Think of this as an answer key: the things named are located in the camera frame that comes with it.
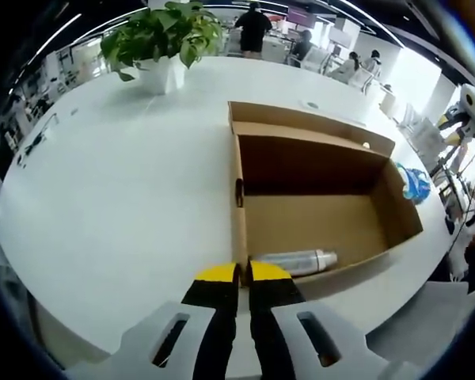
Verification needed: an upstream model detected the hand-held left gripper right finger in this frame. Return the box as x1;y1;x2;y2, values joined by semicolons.
247;260;416;380

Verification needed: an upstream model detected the black table cable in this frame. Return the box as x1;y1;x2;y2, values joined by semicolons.
17;112;59;169

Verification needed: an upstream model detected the grey mesh office chair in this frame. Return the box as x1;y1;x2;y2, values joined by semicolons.
363;279;474;375

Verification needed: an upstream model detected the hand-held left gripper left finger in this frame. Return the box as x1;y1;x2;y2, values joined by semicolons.
63;263;239;380

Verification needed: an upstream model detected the green potted plant white pot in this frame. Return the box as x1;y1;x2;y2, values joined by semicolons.
99;0;225;95

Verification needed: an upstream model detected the white mesh office chair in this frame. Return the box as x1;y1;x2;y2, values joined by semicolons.
287;49;326;69
350;66;382;95

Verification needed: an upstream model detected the blue patterned plastic pack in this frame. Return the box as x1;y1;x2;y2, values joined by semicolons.
394;161;433;206

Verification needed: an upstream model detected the brown cardboard shoe box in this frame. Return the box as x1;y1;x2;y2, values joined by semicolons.
227;101;425;288

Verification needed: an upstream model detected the white table socket panel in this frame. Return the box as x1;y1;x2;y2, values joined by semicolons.
298;98;368;127

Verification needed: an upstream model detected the purple wall screen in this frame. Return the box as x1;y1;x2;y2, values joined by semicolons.
287;6;314;21

